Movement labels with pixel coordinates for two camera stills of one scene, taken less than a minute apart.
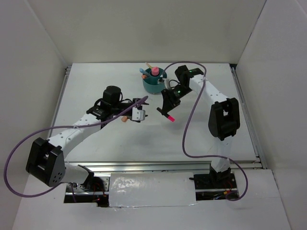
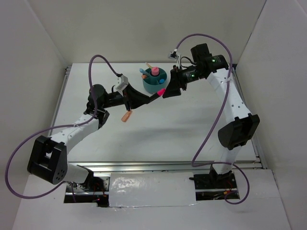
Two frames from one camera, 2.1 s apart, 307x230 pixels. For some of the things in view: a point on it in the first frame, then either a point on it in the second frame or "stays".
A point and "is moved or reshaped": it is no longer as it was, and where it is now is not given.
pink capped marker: x=155 y=71 stays
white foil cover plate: x=148 y=189 stays
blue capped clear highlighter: x=144 y=72 stays
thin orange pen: x=148 y=65 stays
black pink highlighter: x=170 y=117 is moved or reshaped
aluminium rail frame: x=164 y=166 stays
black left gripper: x=135 y=100 -> x=133 y=98
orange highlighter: x=124 y=119 stays
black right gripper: x=169 y=100 -> x=173 y=88
